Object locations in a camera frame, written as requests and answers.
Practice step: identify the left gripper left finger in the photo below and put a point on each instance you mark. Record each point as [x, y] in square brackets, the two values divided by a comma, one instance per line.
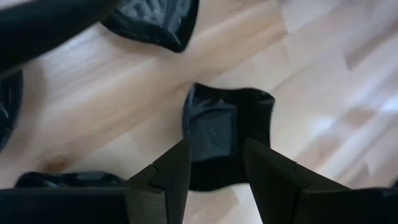
[93, 205]

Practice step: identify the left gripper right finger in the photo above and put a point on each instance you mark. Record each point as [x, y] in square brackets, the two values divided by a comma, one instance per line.
[311, 202]

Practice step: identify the black square mini plate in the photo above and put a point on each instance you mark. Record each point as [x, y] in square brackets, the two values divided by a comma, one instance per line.
[155, 21]
[217, 124]

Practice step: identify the black leaf shaped mini plate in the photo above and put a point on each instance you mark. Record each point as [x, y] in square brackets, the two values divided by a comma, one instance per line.
[70, 180]
[9, 109]

